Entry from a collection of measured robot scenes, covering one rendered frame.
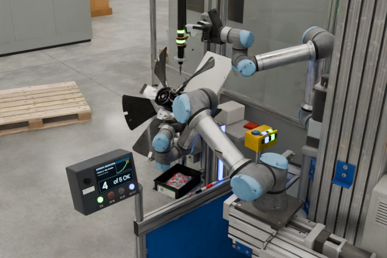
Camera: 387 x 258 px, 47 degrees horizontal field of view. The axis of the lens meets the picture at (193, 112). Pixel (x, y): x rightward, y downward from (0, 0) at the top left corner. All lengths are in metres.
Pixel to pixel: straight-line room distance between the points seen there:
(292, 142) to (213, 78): 0.67
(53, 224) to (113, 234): 0.48
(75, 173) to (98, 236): 1.70
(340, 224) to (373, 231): 0.16
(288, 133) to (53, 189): 2.10
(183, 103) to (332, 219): 0.80
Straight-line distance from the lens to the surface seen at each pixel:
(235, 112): 3.04
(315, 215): 2.08
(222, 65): 2.77
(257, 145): 2.45
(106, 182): 1.86
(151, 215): 2.18
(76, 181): 1.81
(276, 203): 1.92
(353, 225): 2.01
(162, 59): 2.73
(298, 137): 2.91
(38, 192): 4.03
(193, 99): 1.86
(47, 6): 7.96
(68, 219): 3.66
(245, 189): 1.75
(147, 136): 2.52
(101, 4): 10.69
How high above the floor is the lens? 2.18
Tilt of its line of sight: 24 degrees down
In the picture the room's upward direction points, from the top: 1 degrees clockwise
